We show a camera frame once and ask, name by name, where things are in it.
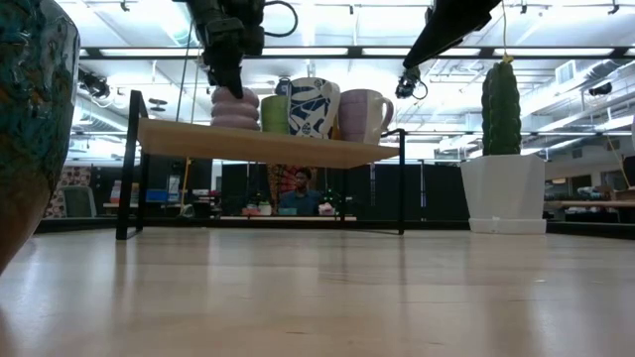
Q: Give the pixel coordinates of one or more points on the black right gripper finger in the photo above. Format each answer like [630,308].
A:
[451,25]

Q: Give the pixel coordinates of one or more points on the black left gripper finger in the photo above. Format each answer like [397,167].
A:
[225,54]

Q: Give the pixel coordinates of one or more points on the lilac ribbed mug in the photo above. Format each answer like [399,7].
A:
[235,111]

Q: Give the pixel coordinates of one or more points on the green mug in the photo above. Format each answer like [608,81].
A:
[274,116]

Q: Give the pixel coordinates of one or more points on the blue and white patterned mug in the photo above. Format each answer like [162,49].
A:
[312,106]

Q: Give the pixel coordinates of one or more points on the wooden shelf with black legs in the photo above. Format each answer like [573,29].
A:
[248,144]

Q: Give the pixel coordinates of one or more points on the green cactus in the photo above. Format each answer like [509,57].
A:
[501,109]

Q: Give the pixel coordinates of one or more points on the person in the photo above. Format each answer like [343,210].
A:
[300,201]

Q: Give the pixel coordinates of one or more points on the black room divider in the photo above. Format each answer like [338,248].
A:
[441,193]

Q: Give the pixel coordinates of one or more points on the white hexagonal planter pot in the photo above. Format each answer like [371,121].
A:
[503,188]

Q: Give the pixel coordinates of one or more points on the grey office chair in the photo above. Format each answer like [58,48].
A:
[79,201]

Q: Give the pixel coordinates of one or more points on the wooden background table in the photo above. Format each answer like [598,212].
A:
[585,203]

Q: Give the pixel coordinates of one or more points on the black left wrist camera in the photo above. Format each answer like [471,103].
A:
[254,42]

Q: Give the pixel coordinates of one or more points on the black hanging camera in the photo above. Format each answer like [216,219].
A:
[409,82]

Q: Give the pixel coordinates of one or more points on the black overhead frame bar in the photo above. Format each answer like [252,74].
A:
[354,51]

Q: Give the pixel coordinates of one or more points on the black table frame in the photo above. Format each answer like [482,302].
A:
[431,225]

